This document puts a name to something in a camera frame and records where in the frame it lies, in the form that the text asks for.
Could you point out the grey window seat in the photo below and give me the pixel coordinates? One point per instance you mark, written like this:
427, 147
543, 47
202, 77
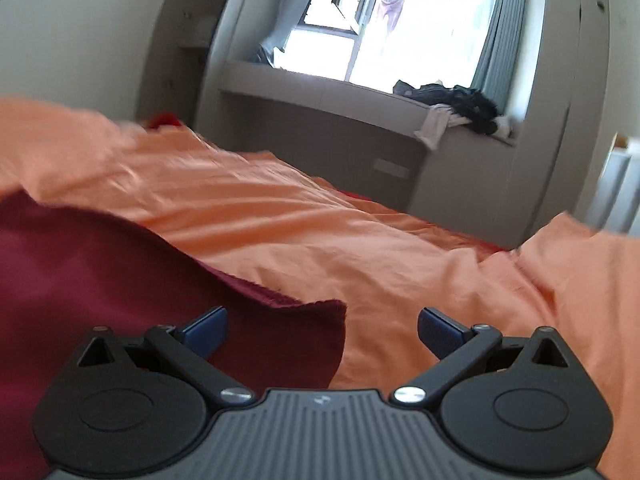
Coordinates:
310, 125

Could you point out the orange duvet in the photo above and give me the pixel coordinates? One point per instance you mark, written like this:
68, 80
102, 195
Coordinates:
350, 240

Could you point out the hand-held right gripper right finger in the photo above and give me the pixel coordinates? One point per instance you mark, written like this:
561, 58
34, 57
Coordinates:
440, 332

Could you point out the red item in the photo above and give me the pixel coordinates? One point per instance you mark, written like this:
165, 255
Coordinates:
165, 121

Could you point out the grey padded wooden headboard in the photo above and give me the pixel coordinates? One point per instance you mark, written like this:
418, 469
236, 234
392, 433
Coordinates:
620, 185

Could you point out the pink hanging garment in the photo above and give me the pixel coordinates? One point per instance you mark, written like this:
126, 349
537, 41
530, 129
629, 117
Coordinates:
391, 10

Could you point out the grey-blue curtain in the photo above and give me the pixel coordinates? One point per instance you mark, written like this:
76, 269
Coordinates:
502, 45

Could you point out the light blue sheer curtain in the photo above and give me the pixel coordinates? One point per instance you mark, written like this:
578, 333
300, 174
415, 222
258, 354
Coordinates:
290, 15

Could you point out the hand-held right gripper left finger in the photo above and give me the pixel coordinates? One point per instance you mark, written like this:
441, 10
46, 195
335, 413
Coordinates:
205, 329

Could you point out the bright window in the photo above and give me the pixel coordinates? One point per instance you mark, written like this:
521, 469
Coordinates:
425, 25

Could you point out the closed grey wardrobe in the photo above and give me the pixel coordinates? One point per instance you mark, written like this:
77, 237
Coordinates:
560, 110

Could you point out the maroon long-sleeve shirt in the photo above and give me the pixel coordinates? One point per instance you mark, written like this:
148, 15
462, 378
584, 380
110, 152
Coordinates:
75, 285

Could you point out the open grey wardrobe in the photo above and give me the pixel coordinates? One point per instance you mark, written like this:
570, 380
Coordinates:
180, 50

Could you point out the white wall outlet plate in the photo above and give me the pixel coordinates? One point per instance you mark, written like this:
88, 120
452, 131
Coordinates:
392, 168

